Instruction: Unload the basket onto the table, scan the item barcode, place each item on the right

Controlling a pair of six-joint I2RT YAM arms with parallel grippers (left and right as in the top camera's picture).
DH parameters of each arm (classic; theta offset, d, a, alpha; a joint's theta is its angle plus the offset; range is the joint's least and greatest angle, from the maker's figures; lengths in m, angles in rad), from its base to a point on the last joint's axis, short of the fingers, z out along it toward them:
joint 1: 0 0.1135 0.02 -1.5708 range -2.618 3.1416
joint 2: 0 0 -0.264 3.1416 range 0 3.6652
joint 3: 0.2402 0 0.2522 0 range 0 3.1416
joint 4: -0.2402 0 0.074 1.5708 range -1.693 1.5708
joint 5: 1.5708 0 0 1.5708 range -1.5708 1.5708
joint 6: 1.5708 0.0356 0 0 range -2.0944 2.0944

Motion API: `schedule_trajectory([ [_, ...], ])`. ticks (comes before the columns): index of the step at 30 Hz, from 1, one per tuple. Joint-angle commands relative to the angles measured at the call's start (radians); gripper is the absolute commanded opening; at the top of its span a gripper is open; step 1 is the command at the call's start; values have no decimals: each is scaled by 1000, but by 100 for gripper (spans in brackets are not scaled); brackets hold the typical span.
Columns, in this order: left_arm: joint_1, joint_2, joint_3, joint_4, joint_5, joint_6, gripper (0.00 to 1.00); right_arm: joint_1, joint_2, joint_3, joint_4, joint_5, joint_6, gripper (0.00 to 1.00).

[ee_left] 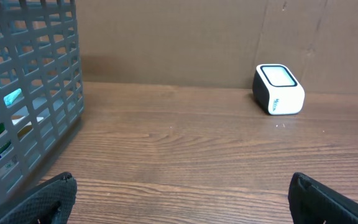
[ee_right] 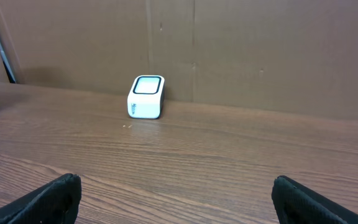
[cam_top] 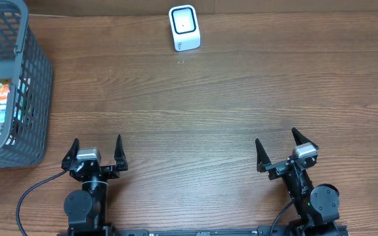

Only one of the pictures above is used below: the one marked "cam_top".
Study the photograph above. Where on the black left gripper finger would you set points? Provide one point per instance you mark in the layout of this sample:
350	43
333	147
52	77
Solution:
119	155
71	155

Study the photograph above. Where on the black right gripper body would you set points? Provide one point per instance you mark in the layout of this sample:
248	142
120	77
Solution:
287	166

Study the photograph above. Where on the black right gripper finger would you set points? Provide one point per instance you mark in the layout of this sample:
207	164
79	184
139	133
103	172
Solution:
301	139
263	160

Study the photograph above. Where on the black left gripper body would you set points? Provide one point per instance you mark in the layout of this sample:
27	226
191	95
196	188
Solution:
94	168

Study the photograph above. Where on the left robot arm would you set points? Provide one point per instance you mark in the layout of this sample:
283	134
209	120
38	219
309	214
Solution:
86	208

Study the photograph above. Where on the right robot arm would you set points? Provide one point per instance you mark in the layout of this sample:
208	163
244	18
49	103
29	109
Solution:
317	206

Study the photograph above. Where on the white barcode scanner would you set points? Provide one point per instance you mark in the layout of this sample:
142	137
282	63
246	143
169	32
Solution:
184	27

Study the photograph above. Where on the grey plastic mesh basket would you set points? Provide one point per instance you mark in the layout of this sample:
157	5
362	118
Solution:
23	139

